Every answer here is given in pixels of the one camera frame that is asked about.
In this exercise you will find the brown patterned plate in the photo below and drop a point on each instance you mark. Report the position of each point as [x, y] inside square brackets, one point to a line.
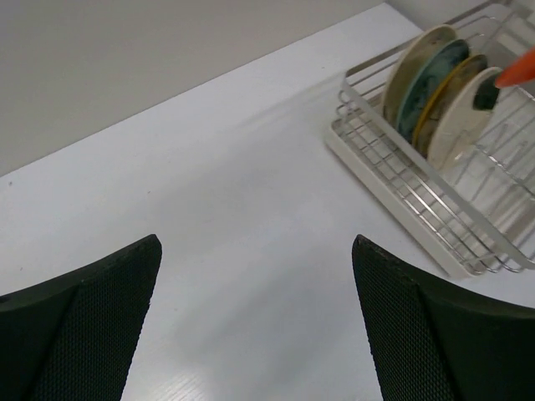
[442, 98]

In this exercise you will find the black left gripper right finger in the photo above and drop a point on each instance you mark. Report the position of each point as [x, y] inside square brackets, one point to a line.
[433, 340]

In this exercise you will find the plain beige plate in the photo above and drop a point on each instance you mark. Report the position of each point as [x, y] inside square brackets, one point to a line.
[409, 64]

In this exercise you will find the blue patterned plate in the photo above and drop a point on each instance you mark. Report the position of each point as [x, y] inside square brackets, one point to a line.
[426, 82]

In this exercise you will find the metal wire dish rack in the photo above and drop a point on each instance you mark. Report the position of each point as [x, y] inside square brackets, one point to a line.
[473, 217]

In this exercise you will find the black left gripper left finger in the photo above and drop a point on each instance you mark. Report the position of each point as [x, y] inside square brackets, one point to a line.
[73, 337]

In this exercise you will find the orange plate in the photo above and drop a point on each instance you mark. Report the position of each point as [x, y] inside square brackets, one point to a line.
[520, 71]

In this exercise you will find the cream plate with black patch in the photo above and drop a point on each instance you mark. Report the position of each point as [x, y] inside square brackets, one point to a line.
[464, 121]

